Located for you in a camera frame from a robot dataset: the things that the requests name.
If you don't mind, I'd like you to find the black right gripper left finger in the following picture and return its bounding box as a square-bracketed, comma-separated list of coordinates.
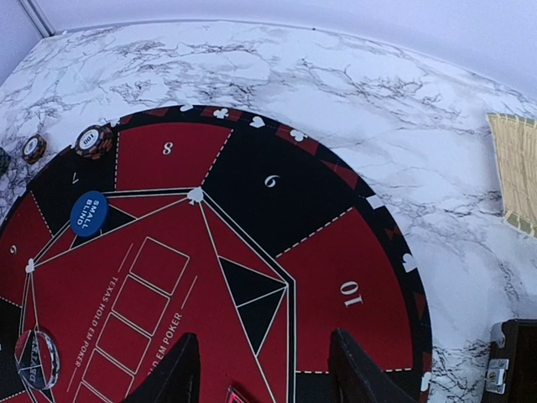
[123, 332, 201, 403]

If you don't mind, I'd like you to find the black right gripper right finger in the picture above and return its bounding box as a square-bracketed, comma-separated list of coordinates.
[329, 328, 415, 403]

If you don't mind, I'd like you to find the triangular all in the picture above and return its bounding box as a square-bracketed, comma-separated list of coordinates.
[226, 386, 254, 403]

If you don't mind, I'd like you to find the blue small blind button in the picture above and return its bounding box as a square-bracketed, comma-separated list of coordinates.
[70, 191, 108, 238]

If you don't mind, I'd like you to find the red brown poker chip stack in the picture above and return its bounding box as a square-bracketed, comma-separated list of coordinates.
[22, 133, 47, 165]

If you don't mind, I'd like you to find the black poker set case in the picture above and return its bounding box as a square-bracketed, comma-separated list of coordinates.
[482, 319, 536, 403]

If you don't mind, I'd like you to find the round red black poker mat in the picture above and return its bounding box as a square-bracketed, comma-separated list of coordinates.
[1, 105, 432, 402]

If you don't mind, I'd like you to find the green poker chip stack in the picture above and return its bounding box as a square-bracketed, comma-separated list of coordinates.
[0, 148, 12, 176]

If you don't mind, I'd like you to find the yellow woven bamboo mat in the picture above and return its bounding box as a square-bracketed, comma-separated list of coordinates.
[487, 113, 536, 238]

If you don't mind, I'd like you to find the left aluminium frame post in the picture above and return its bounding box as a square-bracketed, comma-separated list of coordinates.
[18, 0, 56, 38]

